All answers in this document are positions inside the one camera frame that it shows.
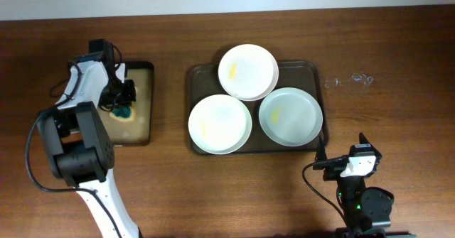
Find black tray with brown liquid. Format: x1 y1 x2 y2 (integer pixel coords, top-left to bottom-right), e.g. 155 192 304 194
98 61 154 146

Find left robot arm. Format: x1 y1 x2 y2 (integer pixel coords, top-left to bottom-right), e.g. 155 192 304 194
32 39 141 237

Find pale blue plate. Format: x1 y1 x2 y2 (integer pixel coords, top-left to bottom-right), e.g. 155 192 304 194
258 87 323 147

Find white plate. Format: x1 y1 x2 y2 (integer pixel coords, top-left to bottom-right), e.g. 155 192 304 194
188 94 252 155
218 44 279 101

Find white plate top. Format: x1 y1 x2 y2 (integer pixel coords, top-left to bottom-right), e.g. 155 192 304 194
218 44 279 101

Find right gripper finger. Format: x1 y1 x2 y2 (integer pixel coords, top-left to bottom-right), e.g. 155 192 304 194
359 132 370 144
315 136 327 162

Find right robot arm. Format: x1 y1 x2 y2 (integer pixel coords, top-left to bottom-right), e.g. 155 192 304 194
313 133 395 237

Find green and yellow sponge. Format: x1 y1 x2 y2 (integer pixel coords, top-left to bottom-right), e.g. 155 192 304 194
109 106 137 122

